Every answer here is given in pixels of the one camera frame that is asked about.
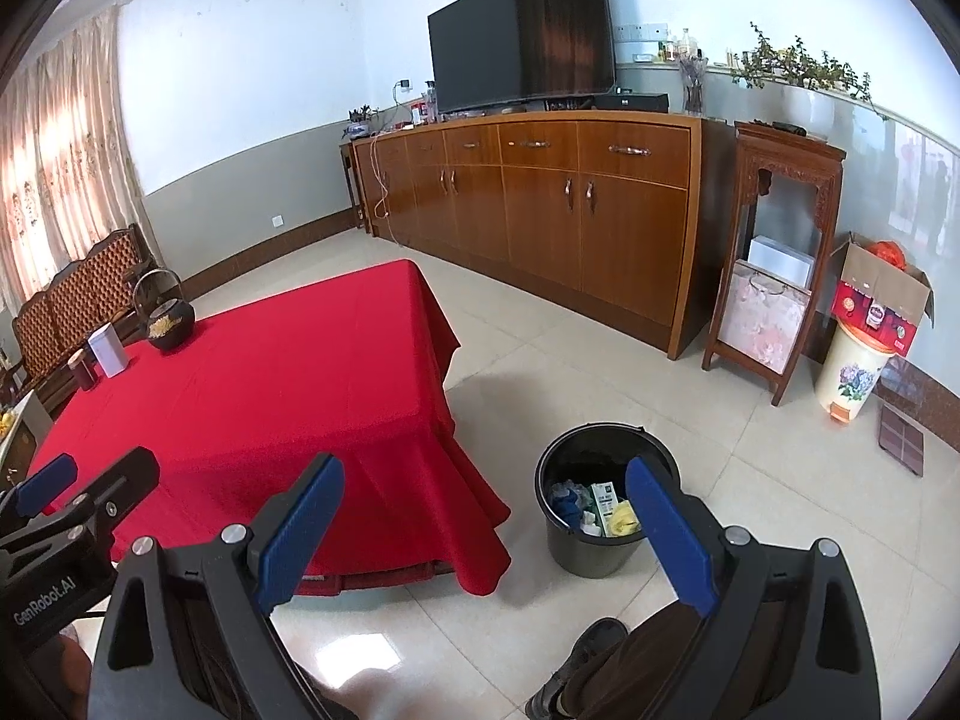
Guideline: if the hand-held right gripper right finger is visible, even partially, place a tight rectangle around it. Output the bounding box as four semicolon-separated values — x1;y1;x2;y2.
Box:
625;456;882;720

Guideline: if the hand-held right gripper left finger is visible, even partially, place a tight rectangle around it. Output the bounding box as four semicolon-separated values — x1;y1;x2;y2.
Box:
86;452;346;720

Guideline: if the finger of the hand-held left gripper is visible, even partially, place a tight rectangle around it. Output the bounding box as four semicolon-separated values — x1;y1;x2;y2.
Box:
45;446;161;563
0;454;78;533

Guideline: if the yellow cloth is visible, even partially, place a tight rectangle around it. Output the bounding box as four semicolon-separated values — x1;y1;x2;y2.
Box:
604;502;644;539

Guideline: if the green white carton box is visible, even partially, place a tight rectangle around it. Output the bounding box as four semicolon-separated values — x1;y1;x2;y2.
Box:
589;481;623;537

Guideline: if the black plastic bucket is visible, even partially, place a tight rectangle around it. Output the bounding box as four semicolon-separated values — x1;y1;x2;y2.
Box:
534;424;680;580

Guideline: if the blue cloth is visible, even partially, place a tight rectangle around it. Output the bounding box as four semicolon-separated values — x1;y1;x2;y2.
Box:
551;491;593;526

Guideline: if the low cabinet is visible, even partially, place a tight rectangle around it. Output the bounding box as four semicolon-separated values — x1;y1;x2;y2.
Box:
0;388;55;488

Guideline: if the white tin box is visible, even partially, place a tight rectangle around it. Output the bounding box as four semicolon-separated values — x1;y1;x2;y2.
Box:
88;322;128;379

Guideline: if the person's leg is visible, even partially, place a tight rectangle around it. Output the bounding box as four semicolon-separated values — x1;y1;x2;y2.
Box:
562;604;717;720

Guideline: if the red tablecloth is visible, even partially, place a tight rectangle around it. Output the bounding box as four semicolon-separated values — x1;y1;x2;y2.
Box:
26;259;512;599

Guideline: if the black shoe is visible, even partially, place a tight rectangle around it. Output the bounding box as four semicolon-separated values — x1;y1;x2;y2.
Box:
525;617;629;720

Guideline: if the wooden bench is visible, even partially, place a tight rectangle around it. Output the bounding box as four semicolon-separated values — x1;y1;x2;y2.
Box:
11;223;185;406

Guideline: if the floral waste bin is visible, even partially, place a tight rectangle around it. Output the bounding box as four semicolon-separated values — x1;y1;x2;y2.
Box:
816;319;897;428

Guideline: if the pink fabric bag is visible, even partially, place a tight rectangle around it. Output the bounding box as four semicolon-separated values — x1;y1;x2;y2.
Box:
718;259;813;377

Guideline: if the brown bathroom scale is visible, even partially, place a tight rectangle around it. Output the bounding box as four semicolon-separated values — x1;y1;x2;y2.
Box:
877;403;927;477

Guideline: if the beige patterned curtain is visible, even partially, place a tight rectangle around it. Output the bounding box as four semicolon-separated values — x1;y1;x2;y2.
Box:
0;4;162;316

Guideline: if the open cardboard box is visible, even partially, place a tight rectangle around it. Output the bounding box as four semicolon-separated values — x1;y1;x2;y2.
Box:
831;232;937;357

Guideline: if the wooden sideboard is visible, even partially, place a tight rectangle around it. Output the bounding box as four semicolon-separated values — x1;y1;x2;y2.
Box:
352;111;736;361

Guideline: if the carved wooden stand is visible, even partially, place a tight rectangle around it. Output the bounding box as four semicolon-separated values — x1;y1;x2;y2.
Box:
702;120;847;407

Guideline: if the black set-top box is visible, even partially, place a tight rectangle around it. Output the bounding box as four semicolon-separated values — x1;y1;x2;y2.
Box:
594;92;670;113

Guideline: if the glass vase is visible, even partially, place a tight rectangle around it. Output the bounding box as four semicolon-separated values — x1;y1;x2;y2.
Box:
679;52;710;117

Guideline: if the green trailing plant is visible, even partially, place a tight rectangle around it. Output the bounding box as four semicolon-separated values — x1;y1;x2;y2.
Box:
729;22;890;121

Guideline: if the black television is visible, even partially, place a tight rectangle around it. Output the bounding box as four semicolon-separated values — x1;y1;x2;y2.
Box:
427;0;617;115

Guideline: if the black teapot with handle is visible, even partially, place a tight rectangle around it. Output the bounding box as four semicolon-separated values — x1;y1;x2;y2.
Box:
133;268;197;351

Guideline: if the white cable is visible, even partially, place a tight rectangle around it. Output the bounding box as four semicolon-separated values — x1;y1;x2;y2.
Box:
367;131;392;222

